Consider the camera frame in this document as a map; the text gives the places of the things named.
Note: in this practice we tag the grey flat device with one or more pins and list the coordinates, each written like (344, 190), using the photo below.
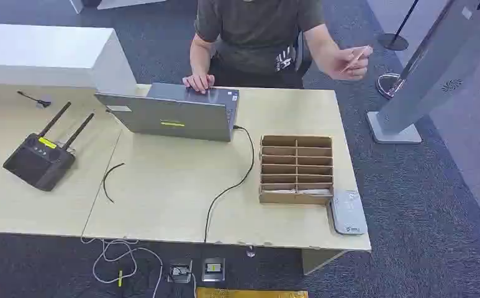
(348, 212)

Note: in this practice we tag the black stanchion post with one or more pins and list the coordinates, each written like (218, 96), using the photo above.
(394, 40)

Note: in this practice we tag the open floor socket box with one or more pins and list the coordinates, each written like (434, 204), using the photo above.
(179, 272)

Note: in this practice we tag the person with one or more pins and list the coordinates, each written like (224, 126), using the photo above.
(256, 37)

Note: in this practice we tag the wooden card box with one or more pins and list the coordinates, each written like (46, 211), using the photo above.
(296, 170)

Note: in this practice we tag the black remote controller with antennas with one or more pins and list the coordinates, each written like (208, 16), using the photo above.
(38, 160)

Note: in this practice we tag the yellow floor mat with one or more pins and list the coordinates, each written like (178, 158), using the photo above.
(252, 293)

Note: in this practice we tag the person's chair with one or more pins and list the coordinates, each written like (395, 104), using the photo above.
(301, 55)

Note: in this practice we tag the white cabinet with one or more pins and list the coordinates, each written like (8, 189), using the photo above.
(50, 57)

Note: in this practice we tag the pale card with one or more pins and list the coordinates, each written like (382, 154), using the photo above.
(355, 60)

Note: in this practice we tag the grey laptop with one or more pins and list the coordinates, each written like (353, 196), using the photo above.
(174, 115)

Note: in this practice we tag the grey display stand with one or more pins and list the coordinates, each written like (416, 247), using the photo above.
(433, 70)

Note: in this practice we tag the steel floor socket plate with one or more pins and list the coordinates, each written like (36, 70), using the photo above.
(213, 269)

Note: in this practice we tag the chrome stanchion base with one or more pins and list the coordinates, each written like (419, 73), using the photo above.
(389, 85)

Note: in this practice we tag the card in box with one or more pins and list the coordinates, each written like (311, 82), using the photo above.
(315, 191)
(280, 191)

